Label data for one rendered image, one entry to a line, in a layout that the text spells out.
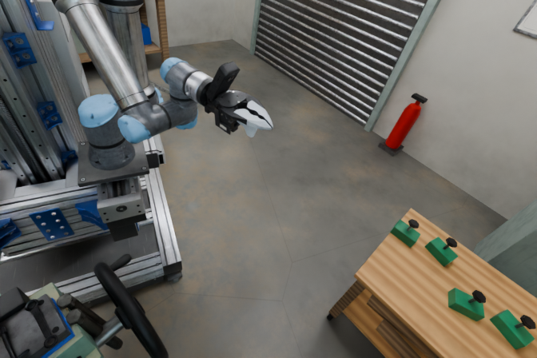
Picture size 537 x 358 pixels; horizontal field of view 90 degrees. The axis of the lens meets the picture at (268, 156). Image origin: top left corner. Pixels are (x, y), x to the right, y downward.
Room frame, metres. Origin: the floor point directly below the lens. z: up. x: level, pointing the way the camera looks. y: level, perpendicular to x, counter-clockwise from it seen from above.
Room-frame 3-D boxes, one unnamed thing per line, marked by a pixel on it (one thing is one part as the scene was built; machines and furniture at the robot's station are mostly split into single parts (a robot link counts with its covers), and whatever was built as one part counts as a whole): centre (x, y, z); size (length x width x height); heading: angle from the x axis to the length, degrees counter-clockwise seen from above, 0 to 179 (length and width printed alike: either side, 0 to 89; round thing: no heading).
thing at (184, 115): (0.64, 0.28, 1.12); 0.11 x 0.08 x 0.11; 150
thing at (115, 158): (0.67, 0.57, 0.87); 0.15 x 0.15 x 0.10
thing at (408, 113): (2.30, -1.20, 0.30); 0.19 x 0.18 x 0.60; 139
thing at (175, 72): (0.65, 0.27, 1.21); 0.11 x 0.08 x 0.09; 60
